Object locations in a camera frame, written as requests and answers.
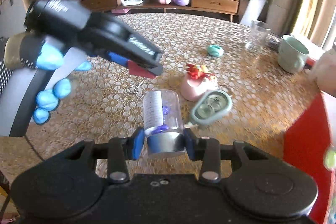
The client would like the clear bottle silver cap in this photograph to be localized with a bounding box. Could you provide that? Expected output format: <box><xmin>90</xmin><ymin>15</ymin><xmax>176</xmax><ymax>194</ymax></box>
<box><xmin>143</xmin><ymin>90</ymin><xmax>185</xmax><ymax>158</ymax></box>

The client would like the pink heart shaped box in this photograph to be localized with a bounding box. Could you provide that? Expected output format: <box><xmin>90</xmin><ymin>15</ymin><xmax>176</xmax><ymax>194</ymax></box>
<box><xmin>181</xmin><ymin>74</ymin><xmax>219</xmax><ymax>102</ymax></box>

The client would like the red orange toy figure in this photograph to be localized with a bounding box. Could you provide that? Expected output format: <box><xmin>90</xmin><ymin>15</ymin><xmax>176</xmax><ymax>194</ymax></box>
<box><xmin>186</xmin><ymin>63</ymin><xmax>214</xmax><ymax>80</ymax></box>

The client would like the blue gloved hand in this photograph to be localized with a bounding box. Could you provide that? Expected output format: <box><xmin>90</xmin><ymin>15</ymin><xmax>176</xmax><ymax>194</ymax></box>
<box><xmin>33</xmin><ymin>44</ymin><xmax>92</xmax><ymax>124</ymax></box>

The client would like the red white cardboard box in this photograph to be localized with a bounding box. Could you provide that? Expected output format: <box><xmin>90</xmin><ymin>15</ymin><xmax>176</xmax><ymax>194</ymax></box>
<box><xmin>283</xmin><ymin>92</ymin><xmax>335</xmax><ymax>223</ymax></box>

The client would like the clear drinking glass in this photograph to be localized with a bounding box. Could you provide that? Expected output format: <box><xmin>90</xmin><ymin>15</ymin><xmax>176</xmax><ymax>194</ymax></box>
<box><xmin>245</xmin><ymin>20</ymin><xmax>270</xmax><ymax>53</ymax></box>

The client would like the green ceramic mug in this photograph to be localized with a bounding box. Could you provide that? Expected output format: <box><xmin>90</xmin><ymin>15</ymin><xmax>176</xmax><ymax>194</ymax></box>
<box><xmin>277</xmin><ymin>35</ymin><xmax>309</xmax><ymax>74</ymax></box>

